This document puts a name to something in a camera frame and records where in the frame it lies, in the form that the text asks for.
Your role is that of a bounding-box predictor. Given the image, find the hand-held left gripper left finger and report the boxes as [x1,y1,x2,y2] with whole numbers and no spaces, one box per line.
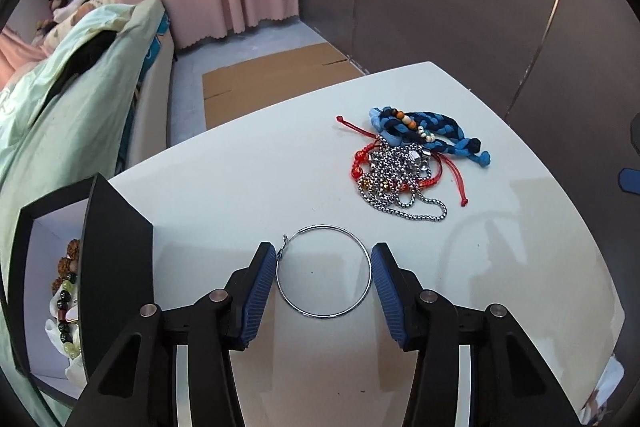
[65,243,277,427]

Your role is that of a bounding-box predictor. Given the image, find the flat brown cardboard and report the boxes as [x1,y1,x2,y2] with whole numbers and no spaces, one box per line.
[201,43,372,131]

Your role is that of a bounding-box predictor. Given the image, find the beaded bracelets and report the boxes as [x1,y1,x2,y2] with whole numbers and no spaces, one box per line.
[44,297,86,380]

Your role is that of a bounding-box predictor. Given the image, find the red cord bracelet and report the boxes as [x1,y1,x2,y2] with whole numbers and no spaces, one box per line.
[335,115,471,208]

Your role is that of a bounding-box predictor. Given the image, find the blue braided bracelet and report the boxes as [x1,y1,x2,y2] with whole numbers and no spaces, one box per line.
[369,106,492,168]

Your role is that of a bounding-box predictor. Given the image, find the bed with green sheet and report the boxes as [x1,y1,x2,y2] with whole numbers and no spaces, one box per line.
[0,0,177,413]

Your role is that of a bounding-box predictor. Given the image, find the printed cloth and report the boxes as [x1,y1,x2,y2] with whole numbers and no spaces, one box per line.
[582,353,627,426]

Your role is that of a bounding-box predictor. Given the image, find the dark green bead bracelet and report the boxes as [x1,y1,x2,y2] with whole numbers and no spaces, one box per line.
[54,276,78,344]

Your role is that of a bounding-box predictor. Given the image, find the printed pillow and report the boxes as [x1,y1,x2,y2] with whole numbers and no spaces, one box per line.
[44,0,115,38]

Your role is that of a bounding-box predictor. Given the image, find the black jewelry box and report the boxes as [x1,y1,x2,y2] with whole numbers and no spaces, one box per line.
[0,173,155,409]

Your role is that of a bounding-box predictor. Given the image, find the silver hoop bangle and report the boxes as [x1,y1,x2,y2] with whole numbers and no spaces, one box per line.
[274,225,374,318]

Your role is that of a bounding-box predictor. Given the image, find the brown bead bracelet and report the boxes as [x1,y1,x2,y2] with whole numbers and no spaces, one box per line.
[50,239,83,280]

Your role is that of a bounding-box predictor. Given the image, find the light green quilt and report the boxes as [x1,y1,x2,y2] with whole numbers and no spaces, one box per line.
[0,1,137,208]

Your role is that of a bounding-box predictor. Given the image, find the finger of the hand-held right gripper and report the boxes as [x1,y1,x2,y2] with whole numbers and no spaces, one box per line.
[617,167,640,196]

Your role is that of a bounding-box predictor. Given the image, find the silver chain necklace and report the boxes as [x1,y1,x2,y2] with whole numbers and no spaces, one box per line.
[355,141,448,224]

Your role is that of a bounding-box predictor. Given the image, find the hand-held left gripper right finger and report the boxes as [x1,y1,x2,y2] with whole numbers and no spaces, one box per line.
[370,243,584,427]

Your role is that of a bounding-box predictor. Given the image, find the pale green bead bracelet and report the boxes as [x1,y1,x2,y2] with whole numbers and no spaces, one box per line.
[59,282,83,360]

